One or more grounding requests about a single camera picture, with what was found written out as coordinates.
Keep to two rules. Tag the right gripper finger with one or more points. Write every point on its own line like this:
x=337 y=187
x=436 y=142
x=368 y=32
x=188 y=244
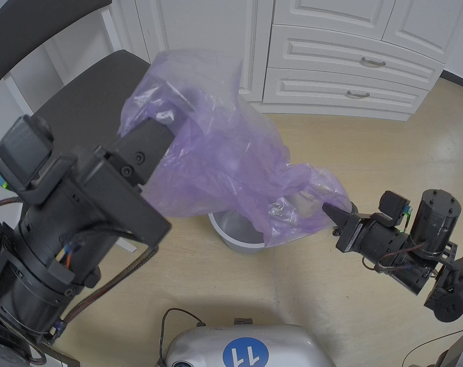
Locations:
x=342 y=218

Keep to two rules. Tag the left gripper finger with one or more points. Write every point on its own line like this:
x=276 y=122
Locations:
x=143 y=147

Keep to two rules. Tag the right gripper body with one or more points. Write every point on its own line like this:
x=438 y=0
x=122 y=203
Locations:
x=373 y=239

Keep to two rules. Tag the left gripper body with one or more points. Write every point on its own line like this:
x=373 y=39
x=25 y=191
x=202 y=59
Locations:
x=112 y=201

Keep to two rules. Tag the purple plastic bag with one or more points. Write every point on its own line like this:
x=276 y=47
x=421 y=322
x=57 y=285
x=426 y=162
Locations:
x=223 y=147

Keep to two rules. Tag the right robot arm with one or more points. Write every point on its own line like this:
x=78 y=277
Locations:
x=434 y=220

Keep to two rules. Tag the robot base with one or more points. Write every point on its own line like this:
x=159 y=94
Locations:
x=216 y=346

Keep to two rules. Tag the pale grey trash bin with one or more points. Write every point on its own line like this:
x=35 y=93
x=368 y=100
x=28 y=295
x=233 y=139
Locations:
x=239 y=245

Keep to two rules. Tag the white chair dark grey seat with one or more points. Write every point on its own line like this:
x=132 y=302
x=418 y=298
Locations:
x=82 y=98

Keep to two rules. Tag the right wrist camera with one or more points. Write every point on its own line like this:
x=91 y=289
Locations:
x=394 y=205

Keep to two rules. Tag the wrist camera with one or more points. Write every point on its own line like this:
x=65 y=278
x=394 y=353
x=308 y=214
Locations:
x=394 y=205
x=21 y=151

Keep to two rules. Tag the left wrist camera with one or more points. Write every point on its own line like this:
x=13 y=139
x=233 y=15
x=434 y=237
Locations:
x=21 y=151

